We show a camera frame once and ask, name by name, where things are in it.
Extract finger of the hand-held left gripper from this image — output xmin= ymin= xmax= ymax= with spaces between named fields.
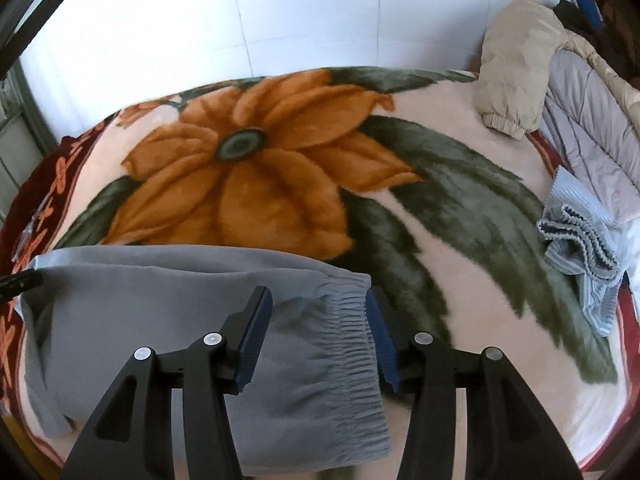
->
xmin=0 ymin=270 xmax=45 ymax=302

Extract beige puffer jacket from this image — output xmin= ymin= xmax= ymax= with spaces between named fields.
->
xmin=472 ymin=0 xmax=640 ymax=141

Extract black metal bed frame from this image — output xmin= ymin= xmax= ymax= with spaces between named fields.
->
xmin=0 ymin=0 xmax=96 ymax=81

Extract floral fleece blanket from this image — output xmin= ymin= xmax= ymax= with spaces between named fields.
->
xmin=0 ymin=66 xmax=640 ymax=480

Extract white cloth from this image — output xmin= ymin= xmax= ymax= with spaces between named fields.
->
xmin=602 ymin=207 xmax=640 ymax=273

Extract green window frame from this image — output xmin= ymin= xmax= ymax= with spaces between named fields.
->
xmin=0 ymin=57 xmax=61 ymax=201

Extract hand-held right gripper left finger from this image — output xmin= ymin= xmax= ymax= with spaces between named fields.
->
xmin=59 ymin=285 xmax=275 ymax=480

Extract light blue knit garment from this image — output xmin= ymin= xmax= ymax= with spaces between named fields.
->
xmin=536 ymin=166 xmax=632 ymax=337

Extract grey quilted coat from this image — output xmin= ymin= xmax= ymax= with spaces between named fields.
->
xmin=542 ymin=49 xmax=640 ymax=221

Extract grey pants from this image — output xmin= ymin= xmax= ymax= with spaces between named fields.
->
xmin=20 ymin=244 xmax=393 ymax=478

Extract blue flat object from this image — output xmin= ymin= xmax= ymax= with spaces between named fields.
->
xmin=561 ymin=0 xmax=606 ymax=31

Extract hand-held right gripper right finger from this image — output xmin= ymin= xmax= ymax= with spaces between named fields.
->
xmin=365 ymin=285 xmax=586 ymax=480

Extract dark clothing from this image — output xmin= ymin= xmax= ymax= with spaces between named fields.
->
xmin=552 ymin=0 xmax=640 ymax=81

